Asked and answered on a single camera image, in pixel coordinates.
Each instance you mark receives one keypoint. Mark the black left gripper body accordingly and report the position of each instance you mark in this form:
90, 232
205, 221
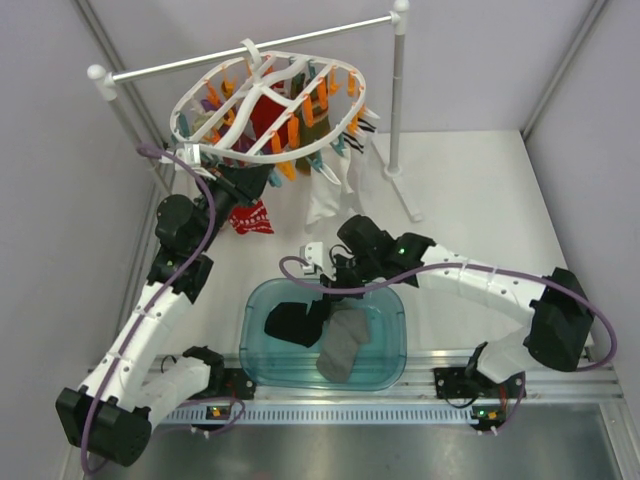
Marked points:
223, 196

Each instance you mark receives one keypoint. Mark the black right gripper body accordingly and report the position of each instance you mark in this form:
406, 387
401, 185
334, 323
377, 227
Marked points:
353, 272

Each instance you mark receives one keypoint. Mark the white oval clip hanger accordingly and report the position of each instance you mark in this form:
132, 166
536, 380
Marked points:
210, 92

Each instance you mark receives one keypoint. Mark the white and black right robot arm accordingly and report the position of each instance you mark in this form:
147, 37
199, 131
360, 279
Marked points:
551, 310

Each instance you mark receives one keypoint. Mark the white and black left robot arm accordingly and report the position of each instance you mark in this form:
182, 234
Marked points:
115, 410

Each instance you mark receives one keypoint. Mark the grey sock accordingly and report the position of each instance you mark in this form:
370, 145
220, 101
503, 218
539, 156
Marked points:
347, 331

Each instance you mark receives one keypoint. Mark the red patterned sock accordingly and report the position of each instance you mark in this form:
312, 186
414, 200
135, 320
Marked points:
251, 219

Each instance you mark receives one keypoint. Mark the teal transparent plastic tub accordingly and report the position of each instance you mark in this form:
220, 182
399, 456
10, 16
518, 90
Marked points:
272, 362

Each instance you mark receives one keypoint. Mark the olive green sock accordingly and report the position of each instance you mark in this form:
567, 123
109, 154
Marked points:
321, 123

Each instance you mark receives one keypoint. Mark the white black striped sock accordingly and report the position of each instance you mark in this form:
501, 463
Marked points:
357, 136

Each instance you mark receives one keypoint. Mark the white drying rack stand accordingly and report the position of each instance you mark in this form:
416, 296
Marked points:
288, 80

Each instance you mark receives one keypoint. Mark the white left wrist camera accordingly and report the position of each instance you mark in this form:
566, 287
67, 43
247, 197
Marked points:
202, 163

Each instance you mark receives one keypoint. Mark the aluminium mounting rail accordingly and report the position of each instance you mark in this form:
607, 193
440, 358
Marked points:
413, 399

